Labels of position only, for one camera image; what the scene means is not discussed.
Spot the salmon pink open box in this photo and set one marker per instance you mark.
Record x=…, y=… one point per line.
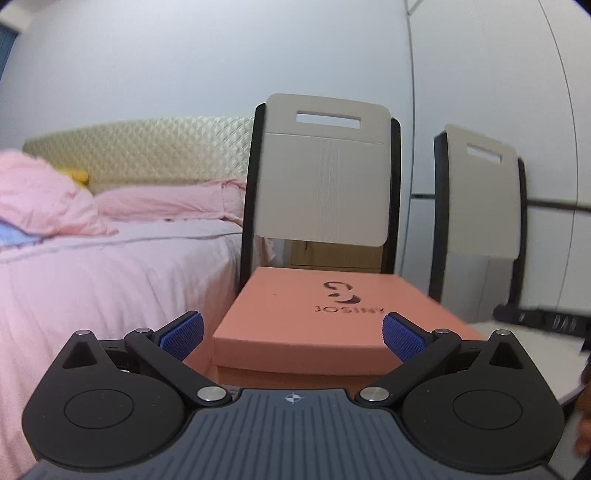
x=277, y=378

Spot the beige chair right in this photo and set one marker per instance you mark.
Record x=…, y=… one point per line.
x=480, y=224

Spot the salmon pink box lid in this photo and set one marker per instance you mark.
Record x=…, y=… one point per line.
x=310, y=322

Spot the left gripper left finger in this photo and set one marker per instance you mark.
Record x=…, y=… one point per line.
x=163, y=351

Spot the beige quilted headboard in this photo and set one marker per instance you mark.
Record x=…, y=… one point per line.
x=165, y=151

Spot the pink crumpled duvet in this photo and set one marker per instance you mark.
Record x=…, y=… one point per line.
x=41, y=201

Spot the bed with pink sheet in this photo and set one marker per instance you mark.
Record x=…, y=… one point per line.
x=144, y=276

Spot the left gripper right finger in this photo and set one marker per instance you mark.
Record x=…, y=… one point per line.
x=422, y=353

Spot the operator hand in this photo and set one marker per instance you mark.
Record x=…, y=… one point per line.
x=583, y=443

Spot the yellow plush toy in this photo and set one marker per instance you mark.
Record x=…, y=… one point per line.
x=79, y=177

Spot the wooden drawer cabinet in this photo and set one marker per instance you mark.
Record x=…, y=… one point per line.
x=335, y=257

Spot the pink pillow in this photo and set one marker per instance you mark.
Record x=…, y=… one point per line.
x=213, y=200

